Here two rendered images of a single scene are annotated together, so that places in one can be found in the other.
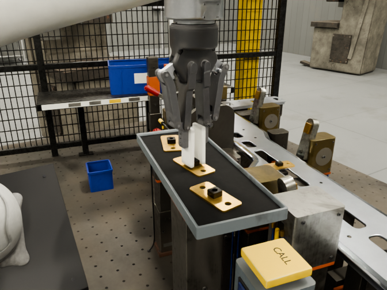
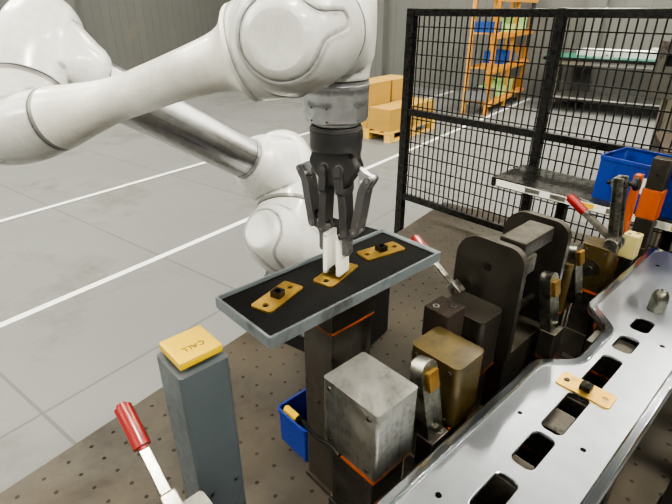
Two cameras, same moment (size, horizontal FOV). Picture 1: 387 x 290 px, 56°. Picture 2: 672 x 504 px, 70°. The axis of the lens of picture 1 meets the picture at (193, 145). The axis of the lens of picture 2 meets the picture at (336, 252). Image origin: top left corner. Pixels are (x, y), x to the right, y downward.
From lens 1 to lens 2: 0.72 m
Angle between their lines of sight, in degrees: 61
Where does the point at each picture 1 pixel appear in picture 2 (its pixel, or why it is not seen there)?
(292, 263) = (183, 352)
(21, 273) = not seen: hidden behind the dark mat
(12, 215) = (284, 247)
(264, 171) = (459, 349)
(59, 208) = not seen: hidden behind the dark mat
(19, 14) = (115, 103)
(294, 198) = (368, 370)
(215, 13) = (324, 118)
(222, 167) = (344, 290)
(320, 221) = (348, 407)
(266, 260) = (184, 339)
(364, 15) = not seen: outside the picture
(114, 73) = (605, 167)
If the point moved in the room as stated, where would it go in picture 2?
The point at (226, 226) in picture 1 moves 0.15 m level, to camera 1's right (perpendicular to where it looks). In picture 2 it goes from (229, 312) to (255, 378)
